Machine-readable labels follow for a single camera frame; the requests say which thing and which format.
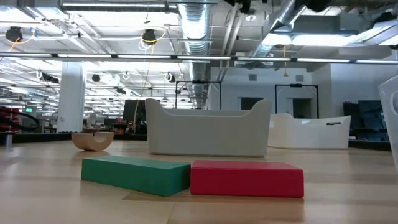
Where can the long red wooden block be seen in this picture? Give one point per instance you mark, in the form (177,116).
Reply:
(245,180)

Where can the white plastic bin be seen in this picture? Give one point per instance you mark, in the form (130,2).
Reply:
(311,133)

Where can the grey plastic bin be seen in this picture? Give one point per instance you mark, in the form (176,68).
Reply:
(208,133)

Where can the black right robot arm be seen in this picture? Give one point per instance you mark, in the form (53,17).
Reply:
(315,4)

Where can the long green wooden block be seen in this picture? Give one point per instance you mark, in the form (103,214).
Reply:
(133,174)

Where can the black aluminium table frame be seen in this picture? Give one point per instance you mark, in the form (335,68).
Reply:
(46,137)

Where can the black cabinet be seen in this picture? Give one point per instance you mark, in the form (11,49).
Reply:
(363,118)

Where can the silver ceiling duct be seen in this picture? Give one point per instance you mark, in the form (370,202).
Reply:
(280,18)
(196,31)

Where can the red storage rack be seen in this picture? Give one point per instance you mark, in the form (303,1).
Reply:
(6,124)

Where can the linear ceiling light strip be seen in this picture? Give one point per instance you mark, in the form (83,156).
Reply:
(84,56)

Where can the white building column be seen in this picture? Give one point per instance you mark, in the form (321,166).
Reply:
(71,99)

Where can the natural wooden arch block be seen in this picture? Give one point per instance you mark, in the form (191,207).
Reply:
(84,143)

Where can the clear plastic bin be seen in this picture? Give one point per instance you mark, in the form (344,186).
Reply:
(391,124)

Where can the black upright panel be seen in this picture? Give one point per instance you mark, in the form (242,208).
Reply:
(130,115)

